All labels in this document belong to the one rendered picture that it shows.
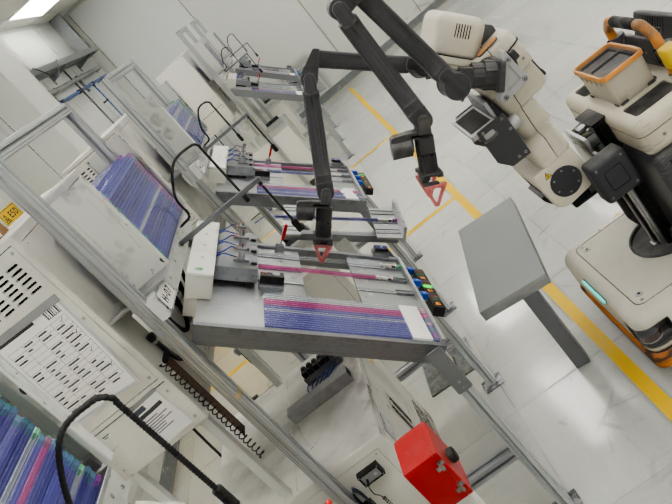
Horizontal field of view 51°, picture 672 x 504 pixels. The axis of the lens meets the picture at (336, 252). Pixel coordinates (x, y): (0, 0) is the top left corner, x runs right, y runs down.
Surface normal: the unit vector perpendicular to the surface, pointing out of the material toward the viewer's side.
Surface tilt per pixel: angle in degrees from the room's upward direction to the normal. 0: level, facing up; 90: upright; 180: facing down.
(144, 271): 90
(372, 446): 90
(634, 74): 92
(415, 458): 0
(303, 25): 90
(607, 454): 0
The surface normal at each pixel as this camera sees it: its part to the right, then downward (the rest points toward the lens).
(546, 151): 0.10, 0.36
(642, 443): -0.62, -0.70
